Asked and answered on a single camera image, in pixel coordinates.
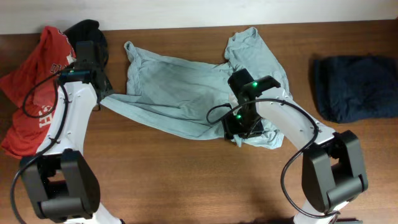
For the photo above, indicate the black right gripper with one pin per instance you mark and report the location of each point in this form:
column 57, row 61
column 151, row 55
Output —
column 231, row 127

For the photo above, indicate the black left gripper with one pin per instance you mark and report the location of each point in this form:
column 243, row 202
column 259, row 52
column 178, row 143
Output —
column 110, row 85

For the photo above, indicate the light grey-blue t-shirt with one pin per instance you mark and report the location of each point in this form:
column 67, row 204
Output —
column 179, row 96

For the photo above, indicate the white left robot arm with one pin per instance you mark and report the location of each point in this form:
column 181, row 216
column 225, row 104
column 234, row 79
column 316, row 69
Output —
column 59, row 182

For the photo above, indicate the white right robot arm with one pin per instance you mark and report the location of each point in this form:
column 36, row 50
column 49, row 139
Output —
column 333, row 169

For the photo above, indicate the black garment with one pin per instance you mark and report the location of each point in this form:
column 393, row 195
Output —
column 88, row 30

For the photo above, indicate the red printed t-shirt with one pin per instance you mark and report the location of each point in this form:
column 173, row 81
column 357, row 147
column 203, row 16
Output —
column 30, row 88

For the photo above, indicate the folded dark navy garment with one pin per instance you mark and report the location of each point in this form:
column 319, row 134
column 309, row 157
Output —
column 352, row 88

